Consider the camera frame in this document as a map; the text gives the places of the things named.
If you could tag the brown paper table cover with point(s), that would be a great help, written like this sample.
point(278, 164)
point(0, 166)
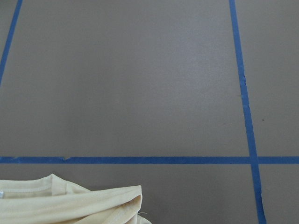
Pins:
point(197, 101)

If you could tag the cream long sleeve shirt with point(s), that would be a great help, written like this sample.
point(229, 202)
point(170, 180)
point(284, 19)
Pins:
point(53, 200)

